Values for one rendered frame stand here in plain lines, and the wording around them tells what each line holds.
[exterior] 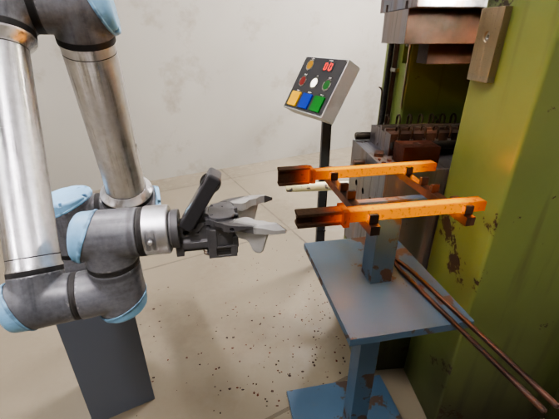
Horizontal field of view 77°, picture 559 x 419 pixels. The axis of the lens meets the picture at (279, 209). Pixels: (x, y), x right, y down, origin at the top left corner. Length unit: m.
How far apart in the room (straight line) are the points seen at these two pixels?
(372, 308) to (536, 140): 0.54
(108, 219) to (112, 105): 0.36
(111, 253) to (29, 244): 0.15
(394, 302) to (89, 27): 0.89
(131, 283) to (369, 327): 0.51
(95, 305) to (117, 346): 0.69
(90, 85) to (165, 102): 2.68
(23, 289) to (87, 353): 0.70
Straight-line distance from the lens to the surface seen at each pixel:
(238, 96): 3.78
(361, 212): 0.71
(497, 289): 1.20
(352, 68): 1.72
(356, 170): 0.94
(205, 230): 0.66
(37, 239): 0.75
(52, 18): 0.86
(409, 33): 1.25
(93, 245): 0.66
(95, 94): 0.92
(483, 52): 1.10
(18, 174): 0.76
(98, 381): 1.51
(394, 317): 0.89
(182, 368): 1.72
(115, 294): 0.71
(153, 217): 0.64
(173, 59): 3.56
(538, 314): 1.36
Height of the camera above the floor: 1.29
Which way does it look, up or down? 26 degrees down
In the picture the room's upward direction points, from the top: straight up
